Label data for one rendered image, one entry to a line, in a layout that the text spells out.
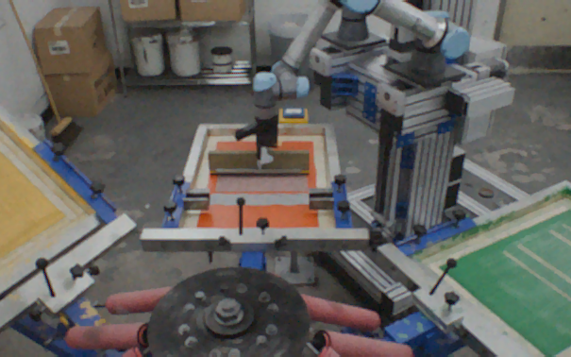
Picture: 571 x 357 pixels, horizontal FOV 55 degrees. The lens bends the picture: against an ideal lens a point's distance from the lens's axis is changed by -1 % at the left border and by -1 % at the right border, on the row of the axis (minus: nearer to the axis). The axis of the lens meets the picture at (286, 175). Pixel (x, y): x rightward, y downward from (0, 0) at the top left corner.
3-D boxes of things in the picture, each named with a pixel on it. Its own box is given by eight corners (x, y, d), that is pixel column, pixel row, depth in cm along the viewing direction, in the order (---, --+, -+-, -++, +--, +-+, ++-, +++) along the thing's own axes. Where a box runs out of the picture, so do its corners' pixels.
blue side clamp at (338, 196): (330, 195, 203) (330, 178, 199) (344, 195, 203) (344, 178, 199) (335, 246, 177) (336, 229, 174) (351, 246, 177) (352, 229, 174)
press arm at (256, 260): (244, 252, 168) (243, 239, 165) (264, 252, 168) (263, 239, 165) (240, 292, 153) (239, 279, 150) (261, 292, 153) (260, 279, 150)
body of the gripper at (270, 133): (277, 150, 204) (277, 120, 197) (254, 149, 203) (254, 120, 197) (277, 140, 210) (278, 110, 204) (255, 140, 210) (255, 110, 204)
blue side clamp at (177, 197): (178, 195, 204) (176, 178, 200) (192, 195, 204) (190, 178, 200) (162, 246, 178) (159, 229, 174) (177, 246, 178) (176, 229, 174)
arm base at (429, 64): (428, 59, 231) (430, 36, 226) (454, 71, 220) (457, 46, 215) (399, 66, 224) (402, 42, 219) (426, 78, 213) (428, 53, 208)
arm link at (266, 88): (279, 78, 190) (256, 80, 188) (279, 108, 196) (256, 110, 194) (275, 70, 197) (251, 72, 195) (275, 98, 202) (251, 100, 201)
